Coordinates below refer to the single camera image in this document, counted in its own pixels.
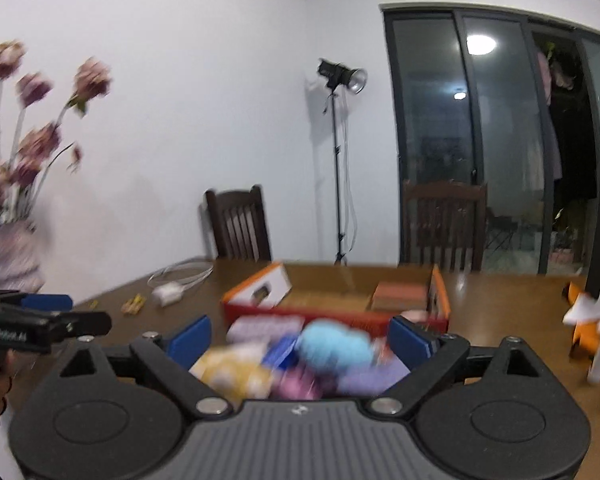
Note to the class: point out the white purple packet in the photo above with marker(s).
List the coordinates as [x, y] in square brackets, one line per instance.
[260, 330]

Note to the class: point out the yellow white packet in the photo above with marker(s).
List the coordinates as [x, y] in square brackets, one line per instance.
[235, 375]

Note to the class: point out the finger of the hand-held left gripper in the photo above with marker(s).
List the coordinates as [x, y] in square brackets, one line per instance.
[46, 302]
[80, 323]

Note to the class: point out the studio light on stand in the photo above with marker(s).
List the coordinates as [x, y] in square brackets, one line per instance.
[341, 76]

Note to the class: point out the pale patterned vase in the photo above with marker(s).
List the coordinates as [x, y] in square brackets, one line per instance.
[10, 257]

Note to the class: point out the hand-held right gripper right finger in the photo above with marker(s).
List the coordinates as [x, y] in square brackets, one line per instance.
[409, 342]

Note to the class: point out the small yellow clips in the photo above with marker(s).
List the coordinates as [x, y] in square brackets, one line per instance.
[132, 306]

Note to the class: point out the brown pink packet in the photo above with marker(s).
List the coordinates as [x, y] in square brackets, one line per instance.
[397, 296]

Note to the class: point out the pink artificial flowers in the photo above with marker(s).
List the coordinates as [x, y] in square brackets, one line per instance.
[35, 145]

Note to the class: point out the orange white toy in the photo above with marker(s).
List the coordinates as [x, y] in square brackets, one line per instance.
[587, 342]

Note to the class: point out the blue tissue packet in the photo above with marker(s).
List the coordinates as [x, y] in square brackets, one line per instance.
[280, 355]

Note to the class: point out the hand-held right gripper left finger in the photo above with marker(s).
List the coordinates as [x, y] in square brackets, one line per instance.
[192, 341]

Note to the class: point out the red orange cardboard box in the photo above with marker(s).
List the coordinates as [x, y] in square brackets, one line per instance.
[330, 318]

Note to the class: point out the lilac packet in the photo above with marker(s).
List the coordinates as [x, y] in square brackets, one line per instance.
[370, 377]

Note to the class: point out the dark wooden chair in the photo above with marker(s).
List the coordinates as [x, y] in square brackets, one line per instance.
[240, 225]
[445, 225]

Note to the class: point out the sliding glass door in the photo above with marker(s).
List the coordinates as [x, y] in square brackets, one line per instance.
[430, 135]

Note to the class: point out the hanging pink garment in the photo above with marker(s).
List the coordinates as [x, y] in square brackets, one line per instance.
[550, 125]

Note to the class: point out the light blue fluffy towel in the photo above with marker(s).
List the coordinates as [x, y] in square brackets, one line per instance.
[335, 345]

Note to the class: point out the pink purple packet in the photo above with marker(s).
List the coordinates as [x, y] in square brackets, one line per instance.
[297, 385]

